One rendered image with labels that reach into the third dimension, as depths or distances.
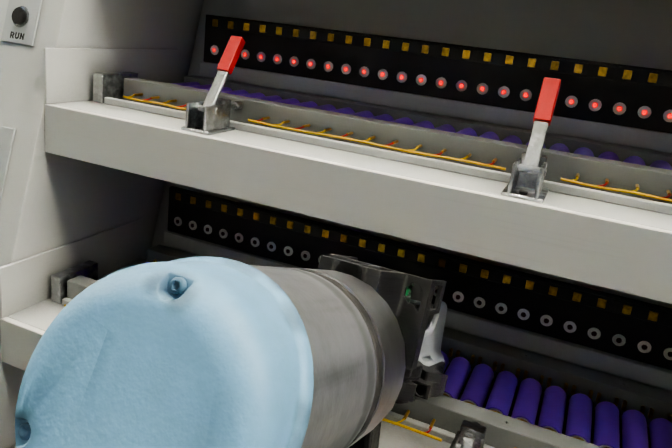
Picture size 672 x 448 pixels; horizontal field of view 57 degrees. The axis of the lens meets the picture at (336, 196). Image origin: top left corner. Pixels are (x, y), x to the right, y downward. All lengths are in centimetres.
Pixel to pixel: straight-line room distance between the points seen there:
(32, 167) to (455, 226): 39
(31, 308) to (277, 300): 48
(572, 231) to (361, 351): 21
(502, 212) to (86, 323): 30
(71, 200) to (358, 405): 47
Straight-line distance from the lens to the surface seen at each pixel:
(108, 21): 68
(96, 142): 59
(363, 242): 62
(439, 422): 51
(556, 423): 53
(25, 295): 66
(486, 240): 44
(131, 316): 20
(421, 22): 68
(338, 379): 23
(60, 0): 64
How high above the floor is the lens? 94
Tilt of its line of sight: 1 degrees down
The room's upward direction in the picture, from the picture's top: 12 degrees clockwise
